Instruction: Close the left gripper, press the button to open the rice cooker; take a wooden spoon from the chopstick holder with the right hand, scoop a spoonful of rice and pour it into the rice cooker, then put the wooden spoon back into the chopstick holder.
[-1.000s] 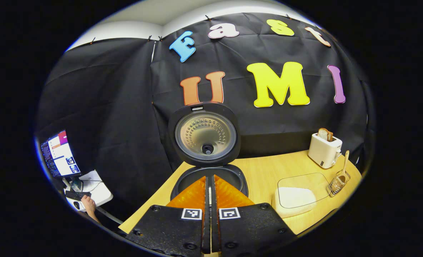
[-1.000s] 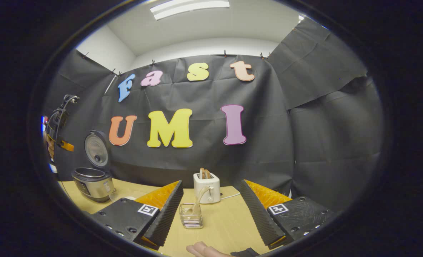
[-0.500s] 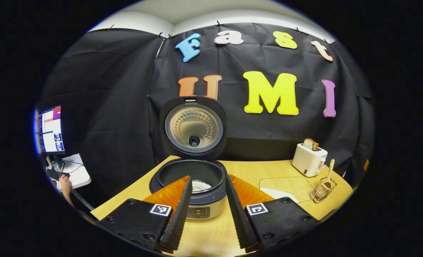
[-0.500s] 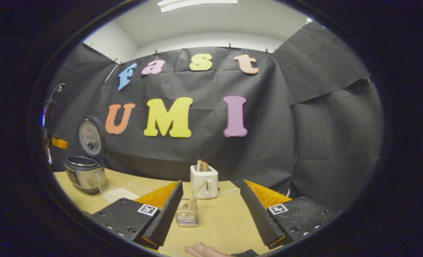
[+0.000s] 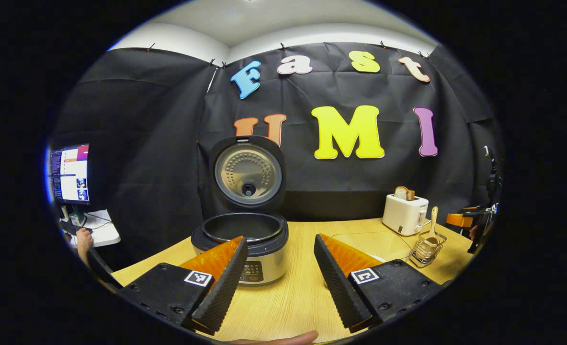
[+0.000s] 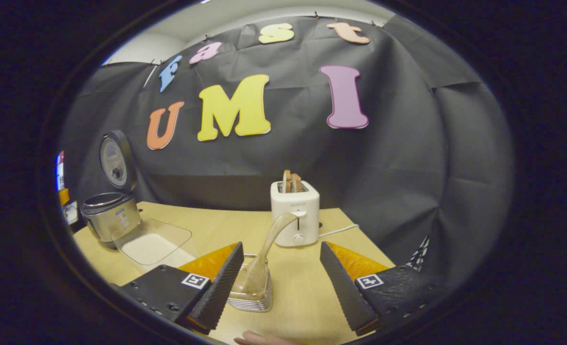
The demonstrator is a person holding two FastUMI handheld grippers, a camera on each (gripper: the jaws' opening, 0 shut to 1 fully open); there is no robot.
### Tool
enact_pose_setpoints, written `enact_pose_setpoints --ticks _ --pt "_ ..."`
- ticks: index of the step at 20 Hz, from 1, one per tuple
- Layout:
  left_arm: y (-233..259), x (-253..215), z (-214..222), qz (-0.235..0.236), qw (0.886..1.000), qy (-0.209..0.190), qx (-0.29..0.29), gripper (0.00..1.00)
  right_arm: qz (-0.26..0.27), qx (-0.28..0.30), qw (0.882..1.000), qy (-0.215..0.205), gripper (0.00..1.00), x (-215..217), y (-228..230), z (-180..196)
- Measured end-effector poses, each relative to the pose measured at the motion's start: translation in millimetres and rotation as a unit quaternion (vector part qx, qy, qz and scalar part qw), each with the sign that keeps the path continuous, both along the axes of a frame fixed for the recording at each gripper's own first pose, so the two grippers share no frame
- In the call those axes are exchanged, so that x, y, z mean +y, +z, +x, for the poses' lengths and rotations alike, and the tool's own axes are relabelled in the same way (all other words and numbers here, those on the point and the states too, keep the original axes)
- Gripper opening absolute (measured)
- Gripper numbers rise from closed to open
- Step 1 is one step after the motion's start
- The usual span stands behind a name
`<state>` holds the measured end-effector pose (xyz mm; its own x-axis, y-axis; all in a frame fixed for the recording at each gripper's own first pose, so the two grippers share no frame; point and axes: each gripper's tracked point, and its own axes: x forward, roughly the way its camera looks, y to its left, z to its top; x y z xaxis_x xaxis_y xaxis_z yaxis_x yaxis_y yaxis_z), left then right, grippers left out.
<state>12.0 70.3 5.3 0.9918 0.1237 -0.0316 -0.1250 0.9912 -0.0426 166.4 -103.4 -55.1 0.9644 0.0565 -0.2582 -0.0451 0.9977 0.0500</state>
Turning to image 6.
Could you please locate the white toaster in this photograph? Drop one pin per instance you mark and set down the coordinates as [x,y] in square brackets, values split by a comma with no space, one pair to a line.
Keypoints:
[293,208]

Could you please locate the bread slice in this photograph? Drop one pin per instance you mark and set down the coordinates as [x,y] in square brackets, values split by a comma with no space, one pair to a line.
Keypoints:
[287,181]
[297,183]

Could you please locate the wooden spoon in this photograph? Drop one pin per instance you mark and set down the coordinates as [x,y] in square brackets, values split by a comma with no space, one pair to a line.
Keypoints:
[274,232]

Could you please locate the computer monitor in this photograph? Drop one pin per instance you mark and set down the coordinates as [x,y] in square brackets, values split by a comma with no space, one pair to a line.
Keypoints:
[60,172]

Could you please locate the clear plastic container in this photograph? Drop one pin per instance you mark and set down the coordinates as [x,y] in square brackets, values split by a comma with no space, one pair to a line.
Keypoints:
[168,230]

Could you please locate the silver rice cooker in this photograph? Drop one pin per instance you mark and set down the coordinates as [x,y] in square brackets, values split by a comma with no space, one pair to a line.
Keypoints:
[108,215]

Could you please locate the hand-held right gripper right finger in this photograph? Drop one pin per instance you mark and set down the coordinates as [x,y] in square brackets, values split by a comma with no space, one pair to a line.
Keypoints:
[343,287]

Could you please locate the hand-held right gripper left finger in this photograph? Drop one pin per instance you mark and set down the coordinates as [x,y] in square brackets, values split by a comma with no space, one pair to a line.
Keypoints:
[221,287]

